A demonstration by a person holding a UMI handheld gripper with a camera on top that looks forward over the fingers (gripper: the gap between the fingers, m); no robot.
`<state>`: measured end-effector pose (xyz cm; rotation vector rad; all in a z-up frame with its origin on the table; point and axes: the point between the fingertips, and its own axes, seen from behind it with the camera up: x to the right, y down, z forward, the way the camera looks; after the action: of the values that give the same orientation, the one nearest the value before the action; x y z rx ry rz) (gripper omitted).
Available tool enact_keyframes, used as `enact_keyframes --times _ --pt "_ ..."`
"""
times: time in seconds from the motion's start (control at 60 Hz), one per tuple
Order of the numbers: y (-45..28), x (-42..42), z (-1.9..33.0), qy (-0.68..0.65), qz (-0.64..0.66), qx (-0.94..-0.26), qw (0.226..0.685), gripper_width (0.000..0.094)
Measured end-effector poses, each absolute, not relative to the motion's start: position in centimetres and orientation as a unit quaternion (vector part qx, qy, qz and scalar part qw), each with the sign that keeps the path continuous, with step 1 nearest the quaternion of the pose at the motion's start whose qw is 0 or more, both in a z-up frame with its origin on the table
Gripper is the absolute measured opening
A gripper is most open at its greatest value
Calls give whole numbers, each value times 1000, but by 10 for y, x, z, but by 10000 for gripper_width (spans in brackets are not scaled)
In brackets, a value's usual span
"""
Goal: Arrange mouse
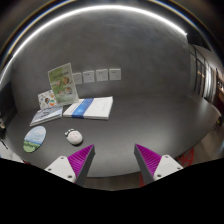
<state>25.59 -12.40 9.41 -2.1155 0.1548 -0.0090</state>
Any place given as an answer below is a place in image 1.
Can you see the white cartoon computer mouse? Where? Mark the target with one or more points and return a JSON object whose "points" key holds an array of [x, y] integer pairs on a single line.
{"points": [[73, 136]]}

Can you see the grey striped book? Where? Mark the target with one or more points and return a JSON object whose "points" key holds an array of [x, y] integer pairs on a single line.
{"points": [[46, 115]]}

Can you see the red stool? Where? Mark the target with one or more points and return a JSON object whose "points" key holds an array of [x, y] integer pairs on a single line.
{"points": [[186, 159]]}

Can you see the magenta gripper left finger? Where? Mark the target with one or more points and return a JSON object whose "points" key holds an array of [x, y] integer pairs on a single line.
{"points": [[75, 167]]}

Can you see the green standing brochure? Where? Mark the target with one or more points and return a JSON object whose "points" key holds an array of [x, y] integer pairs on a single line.
{"points": [[62, 85]]}

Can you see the round landscape mouse pad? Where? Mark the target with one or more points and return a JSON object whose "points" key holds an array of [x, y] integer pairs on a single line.
{"points": [[34, 139]]}

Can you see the small colourful card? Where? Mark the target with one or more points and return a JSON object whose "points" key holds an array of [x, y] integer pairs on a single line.
{"points": [[46, 99]]}

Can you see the ceiling light strip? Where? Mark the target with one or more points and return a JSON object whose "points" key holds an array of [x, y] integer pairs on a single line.
{"points": [[85, 10]]}

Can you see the white wall socket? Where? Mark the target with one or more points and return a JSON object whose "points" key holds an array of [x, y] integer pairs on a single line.
{"points": [[77, 78], [102, 75], [115, 74], [88, 77]]}

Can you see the white book with blue band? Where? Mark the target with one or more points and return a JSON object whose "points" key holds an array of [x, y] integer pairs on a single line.
{"points": [[91, 108]]}

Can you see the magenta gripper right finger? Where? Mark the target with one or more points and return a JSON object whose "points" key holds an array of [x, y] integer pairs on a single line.
{"points": [[153, 166]]}

